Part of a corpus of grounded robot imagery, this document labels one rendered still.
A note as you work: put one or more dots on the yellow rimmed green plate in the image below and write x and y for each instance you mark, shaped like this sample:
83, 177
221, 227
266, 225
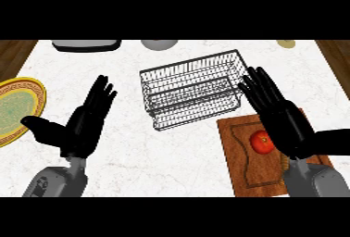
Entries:
15, 109

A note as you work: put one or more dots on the red tomato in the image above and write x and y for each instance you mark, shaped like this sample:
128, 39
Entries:
262, 142

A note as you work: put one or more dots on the grey round bowl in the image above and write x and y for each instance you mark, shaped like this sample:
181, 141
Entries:
159, 44

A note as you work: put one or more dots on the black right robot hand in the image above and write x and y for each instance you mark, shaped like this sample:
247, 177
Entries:
286, 123

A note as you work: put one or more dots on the brown wooden cutting board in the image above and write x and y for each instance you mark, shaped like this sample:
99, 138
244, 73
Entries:
255, 160

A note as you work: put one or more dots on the beige round object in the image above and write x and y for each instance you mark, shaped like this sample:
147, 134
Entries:
286, 43

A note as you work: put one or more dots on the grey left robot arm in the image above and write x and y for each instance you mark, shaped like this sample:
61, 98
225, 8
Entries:
60, 180

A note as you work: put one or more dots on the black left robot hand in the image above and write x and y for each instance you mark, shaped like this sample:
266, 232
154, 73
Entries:
85, 123

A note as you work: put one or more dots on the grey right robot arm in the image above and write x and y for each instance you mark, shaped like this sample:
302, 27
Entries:
315, 180

